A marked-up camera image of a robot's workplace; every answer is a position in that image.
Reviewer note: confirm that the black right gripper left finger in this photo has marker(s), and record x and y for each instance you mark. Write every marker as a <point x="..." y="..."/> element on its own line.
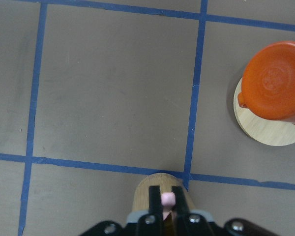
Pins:
<point x="151" y="224"/>

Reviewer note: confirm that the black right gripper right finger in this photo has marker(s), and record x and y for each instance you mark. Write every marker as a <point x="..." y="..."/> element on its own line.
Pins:
<point x="187" y="222"/>

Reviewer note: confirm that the bamboo wooden cup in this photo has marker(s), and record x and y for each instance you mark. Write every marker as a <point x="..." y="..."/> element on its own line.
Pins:
<point x="140" y="202"/>

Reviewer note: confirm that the round wooden cup stand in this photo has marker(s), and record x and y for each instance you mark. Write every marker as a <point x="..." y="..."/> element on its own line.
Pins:
<point x="268" y="132"/>

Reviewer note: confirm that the orange plastic cup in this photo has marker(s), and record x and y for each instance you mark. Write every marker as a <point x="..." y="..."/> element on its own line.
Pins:
<point x="268" y="83"/>

